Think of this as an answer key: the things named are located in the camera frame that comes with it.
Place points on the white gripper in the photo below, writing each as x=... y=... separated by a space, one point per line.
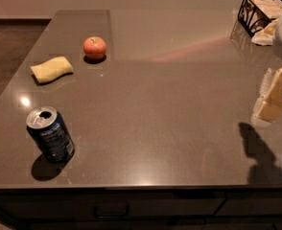
x=271 y=108

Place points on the blue pepsi can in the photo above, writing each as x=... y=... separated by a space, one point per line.
x=46 y=126

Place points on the yellow sponge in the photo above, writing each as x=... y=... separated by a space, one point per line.
x=52 y=69

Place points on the white napkin stack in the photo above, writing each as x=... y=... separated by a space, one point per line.
x=264 y=20

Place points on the red apple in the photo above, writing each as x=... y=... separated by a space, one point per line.
x=94 y=48

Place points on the black wire napkin holder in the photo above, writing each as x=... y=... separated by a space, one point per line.
x=245 y=14

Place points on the dark drawer with handle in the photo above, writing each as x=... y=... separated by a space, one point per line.
x=100 y=206

